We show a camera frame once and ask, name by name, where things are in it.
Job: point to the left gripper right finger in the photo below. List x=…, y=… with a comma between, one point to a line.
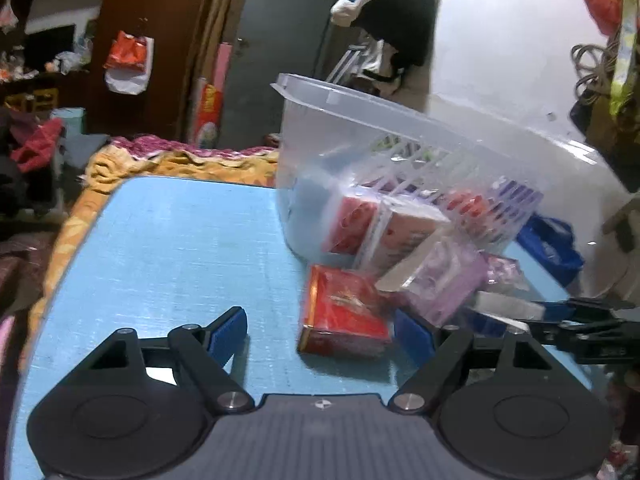
x=439, y=354

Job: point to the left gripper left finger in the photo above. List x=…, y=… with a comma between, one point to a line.
x=200, y=355

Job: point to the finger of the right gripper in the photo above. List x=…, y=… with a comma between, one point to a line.
x=515, y=313
x=581, y=308

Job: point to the purple clear packet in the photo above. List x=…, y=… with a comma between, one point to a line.
x=437, y=277

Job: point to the white red carton box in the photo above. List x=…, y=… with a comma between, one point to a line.
x=380, y=231

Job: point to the clear plastic basket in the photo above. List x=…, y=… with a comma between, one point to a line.
x=342, y=152

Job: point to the blue shopping bag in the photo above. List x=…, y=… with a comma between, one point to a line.
x=551, y=242

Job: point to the blue table mat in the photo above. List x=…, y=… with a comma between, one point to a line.
x=165, y=252

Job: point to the orange yellow blanket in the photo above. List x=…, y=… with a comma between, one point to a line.
x=108, y=169

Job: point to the red white hanging bag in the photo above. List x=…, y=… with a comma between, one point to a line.
x=128, y=66

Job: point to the white black hanging jacket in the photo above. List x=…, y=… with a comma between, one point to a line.
x=400, y=34

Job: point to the grey door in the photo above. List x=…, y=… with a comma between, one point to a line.
x=273, y=37

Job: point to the black television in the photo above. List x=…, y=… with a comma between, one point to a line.
x=42, y=47

